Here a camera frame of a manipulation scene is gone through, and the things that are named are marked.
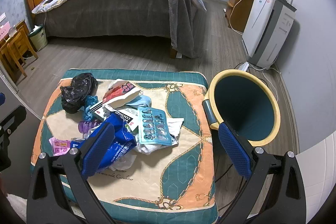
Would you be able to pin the red white snack bag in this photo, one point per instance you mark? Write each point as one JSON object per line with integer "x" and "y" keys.
{"x": 120, "y": 92}

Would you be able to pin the white air purifier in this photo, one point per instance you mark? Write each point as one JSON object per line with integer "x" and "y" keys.
{"x": 267, "y": 28}

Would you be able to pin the wooden bed with gray cover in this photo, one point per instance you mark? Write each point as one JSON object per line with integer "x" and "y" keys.
{"x": 172, "y": 19}

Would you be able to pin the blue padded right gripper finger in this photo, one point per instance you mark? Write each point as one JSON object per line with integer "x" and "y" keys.
{"x": 285, "y": 201}

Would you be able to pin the yellow teal trash bin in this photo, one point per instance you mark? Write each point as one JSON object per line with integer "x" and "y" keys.
{"x": 245, "y": 104}

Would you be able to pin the teal orange patterned cushion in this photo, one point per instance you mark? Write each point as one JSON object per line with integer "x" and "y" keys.
{"x": 173, "y": 184}

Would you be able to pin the light blue face mask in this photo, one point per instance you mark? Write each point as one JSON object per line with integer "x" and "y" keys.
{"x": 140, "y": 101}

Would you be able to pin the white tissue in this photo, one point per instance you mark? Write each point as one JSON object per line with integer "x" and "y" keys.
{"x": 174, "y": 126}

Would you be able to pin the blue blister pill pack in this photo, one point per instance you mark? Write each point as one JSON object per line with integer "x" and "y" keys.
{"x": 152, "y": 127}

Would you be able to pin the purple plastic bottle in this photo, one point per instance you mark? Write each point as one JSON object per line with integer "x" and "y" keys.
{"x": 85, "y": 126}

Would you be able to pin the wooden chair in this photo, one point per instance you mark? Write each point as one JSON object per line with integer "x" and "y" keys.
{"x": 13, "y": 49}

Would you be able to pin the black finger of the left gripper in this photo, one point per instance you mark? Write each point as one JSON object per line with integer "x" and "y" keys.
{"x": 9, "y": 124}

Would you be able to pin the black plastic bag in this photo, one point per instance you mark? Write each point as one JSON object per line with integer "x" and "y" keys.
{"x": 74, "y": 95}

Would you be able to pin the blue plastic wrapper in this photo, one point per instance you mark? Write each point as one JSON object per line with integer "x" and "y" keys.
{"x": 117, "y": 141}

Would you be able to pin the small white green bin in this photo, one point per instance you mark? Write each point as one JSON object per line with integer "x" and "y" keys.
{"x": 38, "y": 37}

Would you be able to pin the wooden tv cabinet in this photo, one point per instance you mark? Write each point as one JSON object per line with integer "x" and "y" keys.
{"x": 237, "y": 13}

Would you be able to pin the white green medicine box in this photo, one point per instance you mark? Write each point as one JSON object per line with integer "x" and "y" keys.
{"x": 129, "y": 114}

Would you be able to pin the pink snack wrapper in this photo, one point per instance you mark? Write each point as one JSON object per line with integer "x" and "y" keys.
{"x": 59, "y": 147}

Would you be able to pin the white power strip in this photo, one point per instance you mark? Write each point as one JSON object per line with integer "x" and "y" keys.
{"x": 244, "y": 67}

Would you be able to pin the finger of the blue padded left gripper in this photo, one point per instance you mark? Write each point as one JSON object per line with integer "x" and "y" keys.
{"x": 47, "y": 201}

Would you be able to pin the teal crumpled wrapper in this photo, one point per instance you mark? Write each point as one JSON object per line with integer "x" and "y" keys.
{"x": 89, "y": 102}

